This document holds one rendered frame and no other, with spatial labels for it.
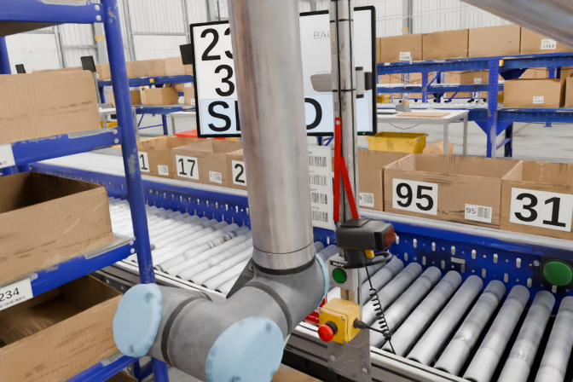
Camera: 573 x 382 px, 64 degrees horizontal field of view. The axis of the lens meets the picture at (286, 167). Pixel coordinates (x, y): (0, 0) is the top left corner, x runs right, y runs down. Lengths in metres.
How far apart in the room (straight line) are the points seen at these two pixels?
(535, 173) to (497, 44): 4.41
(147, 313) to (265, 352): 0.16
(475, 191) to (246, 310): 1.10
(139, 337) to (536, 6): 0.54
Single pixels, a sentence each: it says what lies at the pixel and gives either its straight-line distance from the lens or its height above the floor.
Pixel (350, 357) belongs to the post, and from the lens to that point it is 1.22.
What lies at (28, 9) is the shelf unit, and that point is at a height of 1.53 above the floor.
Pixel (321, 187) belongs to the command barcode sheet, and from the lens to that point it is 1.07.
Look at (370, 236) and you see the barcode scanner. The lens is 0.96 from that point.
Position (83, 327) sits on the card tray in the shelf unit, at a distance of 0.90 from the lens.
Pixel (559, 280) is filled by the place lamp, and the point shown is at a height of 0.80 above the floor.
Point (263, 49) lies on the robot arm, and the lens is 0.54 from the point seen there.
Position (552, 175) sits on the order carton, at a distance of 1.81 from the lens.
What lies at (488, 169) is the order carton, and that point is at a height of 1.01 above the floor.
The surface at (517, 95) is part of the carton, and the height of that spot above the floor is 0.94.
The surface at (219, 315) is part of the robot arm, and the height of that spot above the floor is 1.14.
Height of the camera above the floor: 1.43
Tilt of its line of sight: 12 degrees down
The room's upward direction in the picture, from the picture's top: 4 degrees counter-clockwise
